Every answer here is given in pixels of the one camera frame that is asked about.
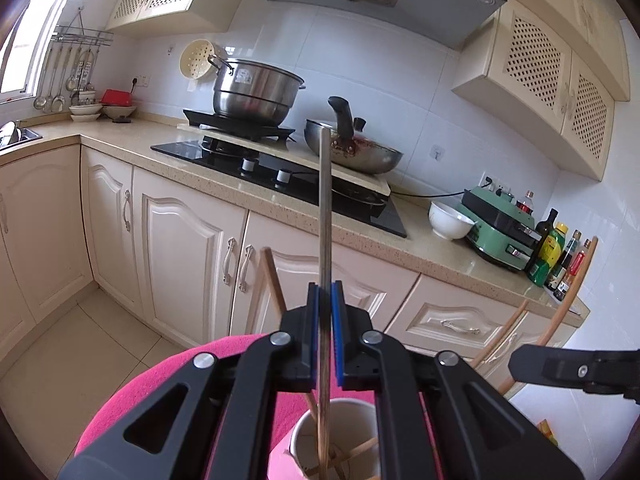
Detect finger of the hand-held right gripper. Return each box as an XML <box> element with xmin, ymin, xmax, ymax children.
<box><xmin>510</xmin><ymin>346</ymin><xmax>640</xmax><ymax>403</ymax></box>

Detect steel wok with black handle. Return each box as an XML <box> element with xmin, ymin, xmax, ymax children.
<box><xmin>303</xmin><ymin>96</ymin><xmax>404</xmax><ymax>176</ymax></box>

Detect window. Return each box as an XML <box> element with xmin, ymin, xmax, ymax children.
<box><xmin>0</xmin><ymin>0</ymin><xmax>84</xmax><ymax>105</ymax></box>

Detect green electric cooker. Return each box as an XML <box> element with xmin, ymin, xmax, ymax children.
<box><xmin>459</xmin><ymin>184</ymin><xmax>544</xmax><ymax>274</ymax></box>

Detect yellow green oil bottle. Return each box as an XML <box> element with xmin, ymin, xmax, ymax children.
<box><xmin>525</xmin><ymin>223</ymin><xmax>570</xmax><ymax>287</ymax></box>

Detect cream colander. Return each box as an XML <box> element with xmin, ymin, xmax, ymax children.
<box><xmin>179</xmin><ymin>38</ymin><xmax>229</xmax><ymax>81</ymax></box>

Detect grey slim chopstick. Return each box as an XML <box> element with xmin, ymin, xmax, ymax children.
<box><xmin>318</xmin><ymin>129</ymin><xmax>334</xmax><ymax>479</ymax></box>

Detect metal utensil rack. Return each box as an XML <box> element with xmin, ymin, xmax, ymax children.
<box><xmin>50</xmin><ymin>6</ymin><xmax>115</xmax><ymax>47</ymax></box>

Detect dark oil bottle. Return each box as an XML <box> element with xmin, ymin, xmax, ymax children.
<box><xmin>537</xmin><ymin>208</ymin><xmax>560</xmax><ymax>242</ymax></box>

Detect dishes in sink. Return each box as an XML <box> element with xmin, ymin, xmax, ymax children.
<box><xmin>0</xmin><ymin>120</ymin><xmax>22</xmax><ymax>148</ymax></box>

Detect red sauce bottle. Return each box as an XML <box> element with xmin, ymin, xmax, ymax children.
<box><xmin>553</xmin><ymin>238</ymin><xmax>594</xmax><ymax>302</ymax></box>

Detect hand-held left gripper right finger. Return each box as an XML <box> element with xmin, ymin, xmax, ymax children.
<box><xmin>332</xmin><ymin>281</ymin><xmax>583</xmax><ymax>480</ymax></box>

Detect light brown wooden chopstick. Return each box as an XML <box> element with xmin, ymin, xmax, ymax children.
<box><xmin>260</xmin><ymin>246</ymin><xmax>321</xmax><ymax>423</ymax></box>

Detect stack of white bowls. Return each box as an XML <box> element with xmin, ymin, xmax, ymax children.
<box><xmin>68</xmin><ymin>102</ymin><xmax>104</xmax><ymax>123</ymax></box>

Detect dark sauce bottle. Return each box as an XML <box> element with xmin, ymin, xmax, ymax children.
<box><xmin>545</xmin><ymin>229</ymin><xmax>584</xmax><ymax>292</ymax></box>

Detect stainless steel pot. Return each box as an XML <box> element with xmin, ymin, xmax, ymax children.
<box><xmin>207</xmin><ymin>55</ymin><xmax>306</xmax><ymax>126</ymax></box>

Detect red plastic box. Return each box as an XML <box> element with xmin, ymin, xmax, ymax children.
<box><xmin>101</xmin><ymin>88</ymin><xmax>134</xmax><ymax>107</ymax></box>

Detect black glass gas hob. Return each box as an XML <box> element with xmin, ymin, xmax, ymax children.
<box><xmin>150</xmin><ymin>137</ymin><xmax>409</xmax><ymax>239</ymax></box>

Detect row of hanging ladles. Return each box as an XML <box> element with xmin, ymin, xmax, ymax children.
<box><xmin>33</xmin><ymin>44</ymin><xmax>97</xmax><ymax>112</ymax></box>

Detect black induction cooker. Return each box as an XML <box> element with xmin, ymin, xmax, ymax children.
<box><xmin>182</xmin><ymin>108</ymin><xmax>297</xmax><ymax>142</ymax></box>

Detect white wall socket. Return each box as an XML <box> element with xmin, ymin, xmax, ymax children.
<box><xmin>479</xmin><ymin>172</ymin><xmax>507</xmax><ymax>194</ymax></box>

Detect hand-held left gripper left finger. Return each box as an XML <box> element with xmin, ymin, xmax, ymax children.
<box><xmin>57</xmin><ymin>283</ymin><xmax>320</xmax><ymax>480</ymax></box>

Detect grey range hood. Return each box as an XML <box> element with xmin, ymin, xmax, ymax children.
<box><xmin>234</xmin><ymin>0</ymin><xmax>509</xmax><ymax>52</ymax></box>

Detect light bamboo chopstick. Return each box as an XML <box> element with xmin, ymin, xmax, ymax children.
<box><xmin>306</xmin><ymin>437</ymin><xmax>379</xmax><ymax>477</ymax></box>

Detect wooden board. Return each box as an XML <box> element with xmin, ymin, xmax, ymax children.
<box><xmin>177</xmin><ymin>122</ymin><xmax>392</xmax><ymax>207</ymax></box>

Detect yellow packet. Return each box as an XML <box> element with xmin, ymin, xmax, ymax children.
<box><xmin>537</xmin><ymin>419</ymin><xmax>559</xmax><ymax>447</ymax></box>

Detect steel sink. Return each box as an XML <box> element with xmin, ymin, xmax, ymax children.
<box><xmin>0</xmin><ymin>120</ymin><xmax>44</xmax><ymax>154</ymax></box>

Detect cream kitchen base cabinets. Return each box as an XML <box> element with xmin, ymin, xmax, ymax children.
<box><xmin>0</xmin><ymin>121</ymin><xmax>592</xmax><ymax>402</ymax></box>

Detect black power cord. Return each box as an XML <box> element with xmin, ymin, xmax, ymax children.
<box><xmin>389</xmin><ymin>187</ymin><xmax>470</xmax><ymax>199</ymax></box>

